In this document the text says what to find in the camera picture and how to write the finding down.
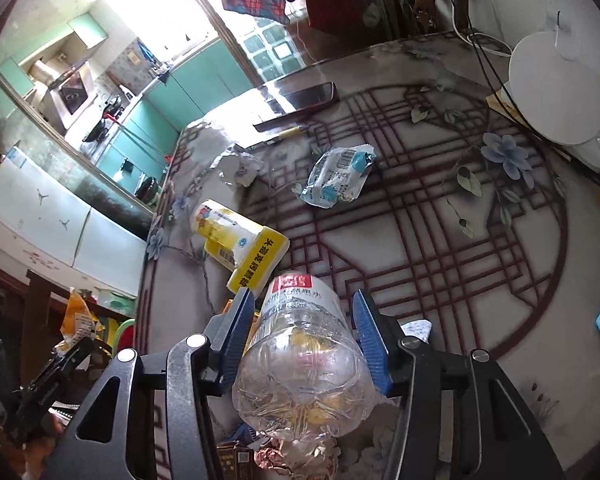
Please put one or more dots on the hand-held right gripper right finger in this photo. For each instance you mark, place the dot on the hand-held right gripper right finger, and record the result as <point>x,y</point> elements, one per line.
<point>367,340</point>

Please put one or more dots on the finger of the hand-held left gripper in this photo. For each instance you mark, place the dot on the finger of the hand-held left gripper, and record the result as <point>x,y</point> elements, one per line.
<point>67,360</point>

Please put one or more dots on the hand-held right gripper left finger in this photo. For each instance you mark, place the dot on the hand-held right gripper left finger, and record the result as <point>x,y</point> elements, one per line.
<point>240,330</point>

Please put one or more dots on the red bin with green rim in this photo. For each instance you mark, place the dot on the red bin with green rim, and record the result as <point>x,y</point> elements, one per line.
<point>122,332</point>

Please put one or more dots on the clear plastic bottle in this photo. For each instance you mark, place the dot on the clear plastic bottle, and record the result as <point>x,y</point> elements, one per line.
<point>300,360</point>

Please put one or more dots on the yellow medicine box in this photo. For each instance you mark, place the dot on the yellow medicine box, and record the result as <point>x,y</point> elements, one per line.
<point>250,250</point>

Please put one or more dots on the yellow snack bag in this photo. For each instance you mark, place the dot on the yellow snack bag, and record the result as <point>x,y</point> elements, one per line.
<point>77,317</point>

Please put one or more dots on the white paper scrap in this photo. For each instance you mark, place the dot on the white paper scrap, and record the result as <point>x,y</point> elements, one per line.
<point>417,332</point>

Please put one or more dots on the brown wrapper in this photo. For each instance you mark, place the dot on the brown wrapper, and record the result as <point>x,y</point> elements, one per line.
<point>232,462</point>

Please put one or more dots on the crumpled pink foil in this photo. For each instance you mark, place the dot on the crumpled pink foil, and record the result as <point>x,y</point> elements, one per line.
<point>280,460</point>

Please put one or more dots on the white refrigerator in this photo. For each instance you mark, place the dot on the white refrigerator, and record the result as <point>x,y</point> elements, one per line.
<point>40,210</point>

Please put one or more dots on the crumpled silver wrapper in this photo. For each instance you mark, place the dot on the crumpled silver wrapper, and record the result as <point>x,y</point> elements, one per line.
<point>240,167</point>

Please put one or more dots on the blue white plastic wrapper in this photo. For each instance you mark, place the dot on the blue white plastic wrapper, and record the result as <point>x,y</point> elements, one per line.
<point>335,175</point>

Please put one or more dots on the black bucket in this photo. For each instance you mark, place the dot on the black bucket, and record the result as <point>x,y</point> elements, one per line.
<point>147,189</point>

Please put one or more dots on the yellow pen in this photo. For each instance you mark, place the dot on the yellow pen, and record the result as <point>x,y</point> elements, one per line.
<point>292,132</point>

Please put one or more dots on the black wok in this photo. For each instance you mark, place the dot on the black wok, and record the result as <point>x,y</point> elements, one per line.
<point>96,132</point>

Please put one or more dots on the black smartphone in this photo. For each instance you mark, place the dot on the black smartphone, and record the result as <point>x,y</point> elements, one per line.
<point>305,96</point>

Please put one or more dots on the steel range hood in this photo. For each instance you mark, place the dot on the steel range hood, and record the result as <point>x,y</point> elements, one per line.
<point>65,95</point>

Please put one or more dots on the white round desk lamp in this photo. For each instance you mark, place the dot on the white round desk lamp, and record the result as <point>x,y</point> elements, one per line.
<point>555,90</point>

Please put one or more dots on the wooden chair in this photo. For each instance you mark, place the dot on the wooden chair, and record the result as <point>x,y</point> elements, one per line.
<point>460,0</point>

